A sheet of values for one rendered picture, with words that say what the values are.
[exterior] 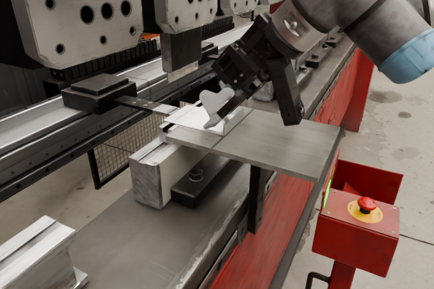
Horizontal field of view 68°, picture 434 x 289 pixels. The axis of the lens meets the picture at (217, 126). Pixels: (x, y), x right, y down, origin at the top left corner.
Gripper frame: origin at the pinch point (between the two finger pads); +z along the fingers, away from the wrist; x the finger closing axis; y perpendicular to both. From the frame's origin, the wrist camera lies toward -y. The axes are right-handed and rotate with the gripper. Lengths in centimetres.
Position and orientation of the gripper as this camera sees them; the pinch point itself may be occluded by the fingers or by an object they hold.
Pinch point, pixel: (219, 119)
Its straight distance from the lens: 60.2
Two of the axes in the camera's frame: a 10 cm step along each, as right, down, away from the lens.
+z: -5.7, 5.4, 6.2
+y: -6.7, -7.4, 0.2
